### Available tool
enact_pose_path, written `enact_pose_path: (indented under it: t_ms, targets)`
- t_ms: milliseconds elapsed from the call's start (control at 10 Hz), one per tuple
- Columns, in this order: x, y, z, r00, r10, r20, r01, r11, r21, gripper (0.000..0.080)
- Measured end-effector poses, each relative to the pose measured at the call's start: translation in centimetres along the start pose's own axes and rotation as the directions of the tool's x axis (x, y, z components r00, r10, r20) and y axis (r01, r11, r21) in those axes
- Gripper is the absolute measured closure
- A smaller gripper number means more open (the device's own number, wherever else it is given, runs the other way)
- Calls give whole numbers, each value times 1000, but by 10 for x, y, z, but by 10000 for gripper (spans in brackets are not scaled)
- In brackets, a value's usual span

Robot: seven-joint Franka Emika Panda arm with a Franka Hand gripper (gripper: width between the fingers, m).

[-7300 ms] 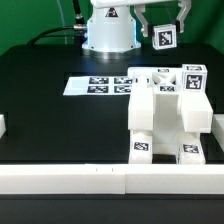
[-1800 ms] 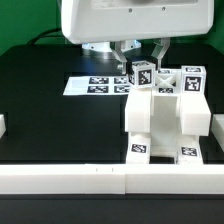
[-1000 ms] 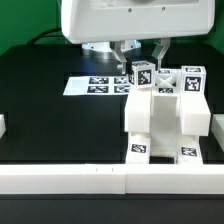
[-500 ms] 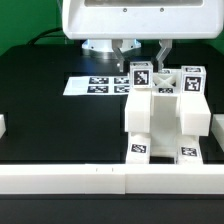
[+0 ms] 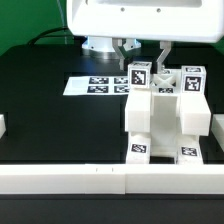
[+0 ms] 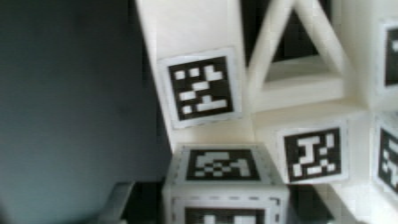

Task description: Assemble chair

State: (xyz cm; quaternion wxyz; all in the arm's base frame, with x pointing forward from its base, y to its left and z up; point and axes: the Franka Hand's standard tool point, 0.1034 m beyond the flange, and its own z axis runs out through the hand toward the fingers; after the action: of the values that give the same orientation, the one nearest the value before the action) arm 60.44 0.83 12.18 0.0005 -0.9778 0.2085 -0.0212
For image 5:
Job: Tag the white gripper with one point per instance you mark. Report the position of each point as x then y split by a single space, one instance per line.
162 20

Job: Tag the white tagged small block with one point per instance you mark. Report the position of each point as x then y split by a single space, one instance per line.
139 74

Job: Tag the white chair seat part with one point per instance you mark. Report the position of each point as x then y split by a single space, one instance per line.
163 122

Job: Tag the white chair back frame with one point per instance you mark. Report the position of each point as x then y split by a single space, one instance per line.
192 110

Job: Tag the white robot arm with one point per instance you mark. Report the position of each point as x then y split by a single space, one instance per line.
100 46

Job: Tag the white part right edge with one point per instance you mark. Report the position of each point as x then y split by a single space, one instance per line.
218 128

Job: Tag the white part edge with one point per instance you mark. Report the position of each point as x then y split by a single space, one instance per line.
218 128
2 125

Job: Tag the white part left edge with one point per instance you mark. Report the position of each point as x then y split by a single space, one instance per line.
2 125

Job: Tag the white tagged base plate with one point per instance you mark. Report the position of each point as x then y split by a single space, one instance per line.
96 85

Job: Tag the white front rail barrier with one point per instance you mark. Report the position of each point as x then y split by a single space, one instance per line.
111 179

